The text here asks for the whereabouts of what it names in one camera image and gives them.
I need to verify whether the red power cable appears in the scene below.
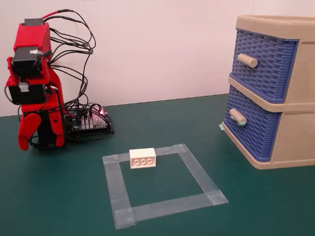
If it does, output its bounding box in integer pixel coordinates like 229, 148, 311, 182
41, 9, 74, 21

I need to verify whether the black board mounting plate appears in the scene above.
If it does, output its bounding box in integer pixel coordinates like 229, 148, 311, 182
64, 115, 116, 143

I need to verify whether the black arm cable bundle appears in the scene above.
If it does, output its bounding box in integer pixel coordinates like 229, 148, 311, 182
45, 11, 97, 116

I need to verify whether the blue wicker drawer beige handle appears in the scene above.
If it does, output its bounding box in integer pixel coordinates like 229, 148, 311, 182
230, 29, 299, 103

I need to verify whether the blue wicker drawer taped handle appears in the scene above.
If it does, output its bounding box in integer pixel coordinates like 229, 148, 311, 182
222, 85, 282, 162

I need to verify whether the motor controller circuit board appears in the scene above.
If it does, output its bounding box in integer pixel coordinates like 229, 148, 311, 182
64, 103, 111, 131

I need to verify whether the white toy brick cube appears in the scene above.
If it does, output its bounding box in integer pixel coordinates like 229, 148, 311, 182
129, 148, 158, 170

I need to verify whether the beige plastic drawer cabinet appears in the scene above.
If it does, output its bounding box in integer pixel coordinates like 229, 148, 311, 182
222, 14, 315, 170

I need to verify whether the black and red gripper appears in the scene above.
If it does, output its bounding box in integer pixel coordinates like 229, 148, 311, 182
4, 75, 66, 151

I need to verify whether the translucent tape strip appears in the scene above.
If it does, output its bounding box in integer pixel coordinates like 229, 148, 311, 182
102, 144, 188, 166
113, 193, 229, 226
173, 143, 229, 207
102, 156, 136, 231

